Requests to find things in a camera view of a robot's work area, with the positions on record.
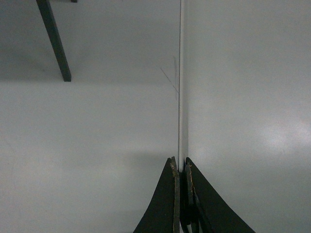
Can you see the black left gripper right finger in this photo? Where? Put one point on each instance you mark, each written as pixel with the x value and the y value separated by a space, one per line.
pixel 205 209

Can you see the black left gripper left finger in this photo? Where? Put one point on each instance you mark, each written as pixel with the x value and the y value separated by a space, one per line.
pixel 163 212

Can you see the dark table leg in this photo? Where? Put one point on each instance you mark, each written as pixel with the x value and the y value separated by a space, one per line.
pixel 54 37

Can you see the grey-green rectangular tray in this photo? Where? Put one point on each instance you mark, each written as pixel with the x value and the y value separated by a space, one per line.
pixel 248 82

